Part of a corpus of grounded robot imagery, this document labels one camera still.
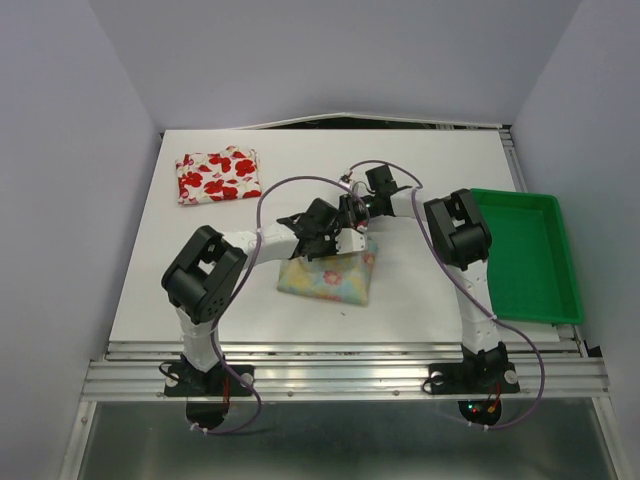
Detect pastel floral skirt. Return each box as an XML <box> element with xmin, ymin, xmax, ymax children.
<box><xmin>277</xmin><ymin>238</ymin><xmax>378</xmax><ymax>306</ymax></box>

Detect red poppy print skirt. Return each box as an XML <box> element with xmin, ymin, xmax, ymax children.
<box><xmin>175</xmin><ymin>146</ymin><xmax>262</xmax><ymax>206</ymax></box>

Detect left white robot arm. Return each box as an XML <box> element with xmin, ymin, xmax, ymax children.
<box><xmin>161</xmin><ymin>198</ymin><xmax>363</xmax><ymax>394</ymax></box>

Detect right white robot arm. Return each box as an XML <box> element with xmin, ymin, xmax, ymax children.
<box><xmin>339</xmin><ymin>161</ymin><xmax>508</xmax><ymax>390</ymax></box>

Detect green plastic tray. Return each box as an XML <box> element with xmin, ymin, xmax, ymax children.
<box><xmin>472</xmin><ymin>189</ymin><xmax>584</xmax><ymax>325</ymax></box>

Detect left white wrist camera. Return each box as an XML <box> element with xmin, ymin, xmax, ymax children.
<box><xmin>335</xmin><ymin>228</ymin><xmax>370</xmax><ymax>255</ymax></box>

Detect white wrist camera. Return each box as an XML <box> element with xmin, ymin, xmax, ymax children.
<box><xmin>335</xmin><ymin>228</ymin><xmax>370</xmax><ymax>255</ymax></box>
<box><xmin>338</xmin><ymin>170</ymin><xmax>354</xmax><ymax>188</ymax></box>

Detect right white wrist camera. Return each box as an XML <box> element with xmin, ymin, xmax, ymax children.
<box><xmin>338</xmin><ymin>170</ymin><xmax>354</xmax><ymax>188</ymax></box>

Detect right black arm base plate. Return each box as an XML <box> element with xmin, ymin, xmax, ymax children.
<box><xmin>421</xmin><ymin>361</ymin><xmax>521</xmax><ymax>396</ymax></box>

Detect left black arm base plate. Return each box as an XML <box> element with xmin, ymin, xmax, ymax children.
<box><xmin>158</xmin><ymin>361</ymin><xmax>252</xmax><ymax>398</ymax></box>

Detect aluminium rail frame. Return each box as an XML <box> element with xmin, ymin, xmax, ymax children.
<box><xmin>81</xmin><ymin>340</ymin><xmax>610</xmax><ymax>402</ymax></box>

